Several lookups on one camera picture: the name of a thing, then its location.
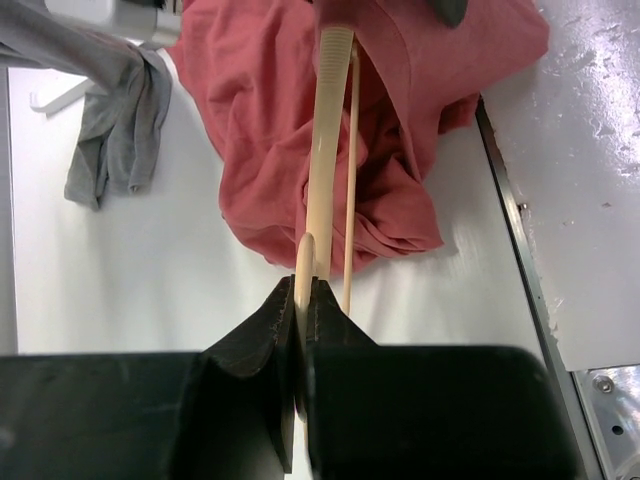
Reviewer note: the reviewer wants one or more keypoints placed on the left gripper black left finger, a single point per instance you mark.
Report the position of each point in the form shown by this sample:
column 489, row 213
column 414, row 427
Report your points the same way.
column 223, row 413

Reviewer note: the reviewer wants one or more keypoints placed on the peach plastic hanger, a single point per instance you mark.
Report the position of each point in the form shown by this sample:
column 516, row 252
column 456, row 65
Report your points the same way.
column 325, row 150

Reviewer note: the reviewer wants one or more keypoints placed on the red t shirt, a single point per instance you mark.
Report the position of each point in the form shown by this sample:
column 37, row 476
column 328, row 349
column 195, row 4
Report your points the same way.
column 250, row 67

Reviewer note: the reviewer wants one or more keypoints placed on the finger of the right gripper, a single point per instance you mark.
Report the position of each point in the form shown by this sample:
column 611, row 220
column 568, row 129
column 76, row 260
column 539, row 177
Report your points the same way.
column 450, row 12

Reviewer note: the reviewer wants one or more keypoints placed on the white metal clothes rack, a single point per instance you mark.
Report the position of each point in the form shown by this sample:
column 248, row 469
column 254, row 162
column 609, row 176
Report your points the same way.
column 58, row 93

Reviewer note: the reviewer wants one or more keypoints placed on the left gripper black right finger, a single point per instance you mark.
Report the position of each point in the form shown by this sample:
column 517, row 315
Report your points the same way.
column 426, row 412

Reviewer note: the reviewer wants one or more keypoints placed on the grey hanging garment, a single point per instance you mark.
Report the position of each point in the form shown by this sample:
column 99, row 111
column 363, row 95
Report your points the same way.
column 124, row 110

